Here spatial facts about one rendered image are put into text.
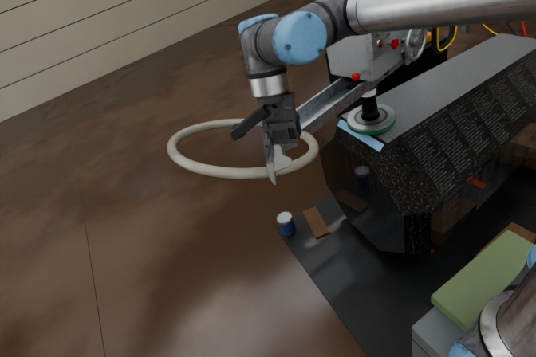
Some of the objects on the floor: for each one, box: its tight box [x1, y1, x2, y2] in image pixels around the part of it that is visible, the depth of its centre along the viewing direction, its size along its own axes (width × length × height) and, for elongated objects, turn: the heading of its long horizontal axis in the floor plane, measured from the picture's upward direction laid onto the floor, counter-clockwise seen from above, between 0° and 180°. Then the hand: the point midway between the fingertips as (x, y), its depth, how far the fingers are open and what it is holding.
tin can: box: [277, 212, 296, 235], centre depth 226 cm, size 10×10×13 cm
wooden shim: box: [302, 206, 330, 239], centre depth 228 cm, size 25×10×2 cm, turn 35°
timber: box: [475, 222, 536, 257], centre depth 173 cm, size 30×12×12 cm, turn 141°
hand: (277, 172), depth 86 cm, fingers open, 14 cm apart
